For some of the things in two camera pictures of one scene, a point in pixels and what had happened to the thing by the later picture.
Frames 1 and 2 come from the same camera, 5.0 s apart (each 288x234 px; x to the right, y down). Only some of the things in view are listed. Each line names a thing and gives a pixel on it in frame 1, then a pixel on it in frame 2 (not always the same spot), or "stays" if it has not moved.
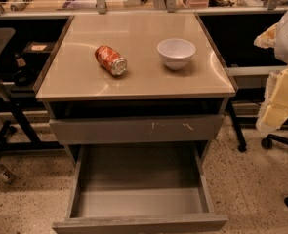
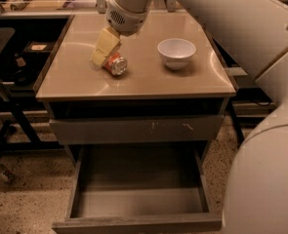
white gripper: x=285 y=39 → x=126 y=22
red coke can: x=111 y=59 stays
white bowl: x=176 y=53 stays
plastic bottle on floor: x=1 y=172 stays
